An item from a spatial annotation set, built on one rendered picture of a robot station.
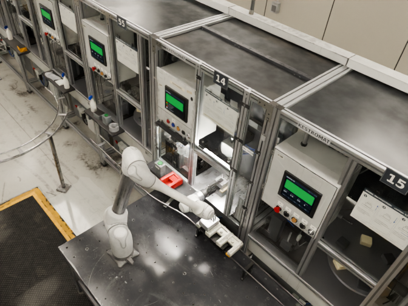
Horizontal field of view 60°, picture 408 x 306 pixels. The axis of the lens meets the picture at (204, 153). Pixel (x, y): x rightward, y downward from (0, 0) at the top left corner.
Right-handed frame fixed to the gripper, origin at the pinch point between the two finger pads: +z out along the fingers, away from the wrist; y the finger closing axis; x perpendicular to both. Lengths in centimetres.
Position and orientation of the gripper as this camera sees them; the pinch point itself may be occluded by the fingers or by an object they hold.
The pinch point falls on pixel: (219, 183)
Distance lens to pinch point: 289.6
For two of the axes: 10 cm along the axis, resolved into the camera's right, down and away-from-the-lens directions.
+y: 0.8, -7.5, -6.6
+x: -6.9, -5.2, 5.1
